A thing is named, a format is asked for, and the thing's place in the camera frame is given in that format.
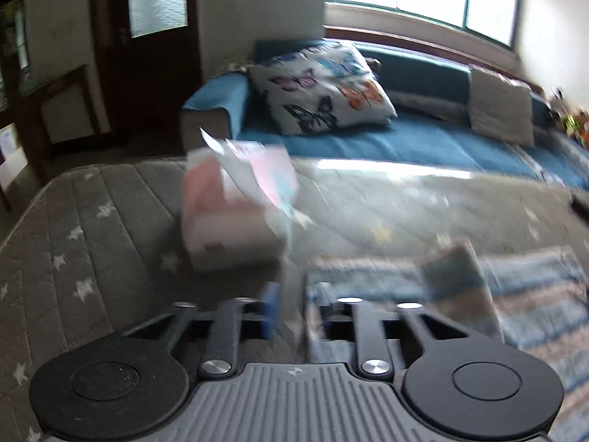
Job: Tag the pink tissue box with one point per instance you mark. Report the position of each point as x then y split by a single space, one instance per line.
221 212

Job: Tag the dark wooden glass door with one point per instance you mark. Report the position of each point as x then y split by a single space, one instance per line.
147 69

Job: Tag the grey star quilted table cover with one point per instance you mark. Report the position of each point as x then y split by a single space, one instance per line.
92 239

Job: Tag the black remote control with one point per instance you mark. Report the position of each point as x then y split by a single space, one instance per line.
580 206

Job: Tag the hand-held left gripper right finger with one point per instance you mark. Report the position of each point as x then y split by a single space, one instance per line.
364 336

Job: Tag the blue sofa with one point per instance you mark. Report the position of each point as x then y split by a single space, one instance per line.
391 142

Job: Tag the dark wooden shelf cabinet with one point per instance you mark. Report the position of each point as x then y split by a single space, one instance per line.
27 115

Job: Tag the plain grey pillow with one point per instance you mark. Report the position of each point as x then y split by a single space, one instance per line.
501 106

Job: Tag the butterfly print pillow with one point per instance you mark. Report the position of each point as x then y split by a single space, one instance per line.
317 87

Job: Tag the striped blue pink cloth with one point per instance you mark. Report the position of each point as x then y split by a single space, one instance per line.
529 294

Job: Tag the colourful toys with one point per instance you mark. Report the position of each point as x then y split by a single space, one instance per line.
575 122

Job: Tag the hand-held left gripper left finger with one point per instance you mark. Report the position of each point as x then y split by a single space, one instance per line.
270 309

